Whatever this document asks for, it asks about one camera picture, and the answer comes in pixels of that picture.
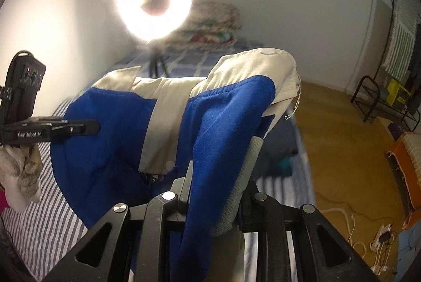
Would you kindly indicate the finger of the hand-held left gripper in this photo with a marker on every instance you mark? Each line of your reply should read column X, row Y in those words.
column 75, row 129

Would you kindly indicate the dark teal cloth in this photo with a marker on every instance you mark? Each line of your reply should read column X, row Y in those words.
column 279, row 144

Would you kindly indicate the beige and blue jacket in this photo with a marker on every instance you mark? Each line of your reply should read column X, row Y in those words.
column 213, row 121

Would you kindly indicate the person's left forearm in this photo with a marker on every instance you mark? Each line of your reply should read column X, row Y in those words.
column 2, row 201

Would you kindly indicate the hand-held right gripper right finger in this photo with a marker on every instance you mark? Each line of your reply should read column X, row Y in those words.
column 269, row 219

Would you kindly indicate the folded floral blanket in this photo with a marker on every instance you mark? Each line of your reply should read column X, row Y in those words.
column 213, row 25

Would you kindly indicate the person's left hand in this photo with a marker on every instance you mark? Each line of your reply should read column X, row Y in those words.
column 24, row 176

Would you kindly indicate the striped blue white bedsheet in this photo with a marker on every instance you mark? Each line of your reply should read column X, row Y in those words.
column 39, row 229

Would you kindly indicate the black metal rack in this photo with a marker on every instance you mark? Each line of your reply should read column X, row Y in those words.
column 365, row 94

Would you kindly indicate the yellow box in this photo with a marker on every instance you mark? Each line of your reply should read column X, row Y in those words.
column 396, row 91

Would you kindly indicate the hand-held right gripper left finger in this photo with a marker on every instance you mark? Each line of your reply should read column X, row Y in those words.
column 184, row 186

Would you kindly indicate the white power strip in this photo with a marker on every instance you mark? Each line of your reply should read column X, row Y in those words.
column 381, row 237

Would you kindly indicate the hanging striped towel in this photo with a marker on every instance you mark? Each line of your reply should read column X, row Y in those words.
column 401, row 38

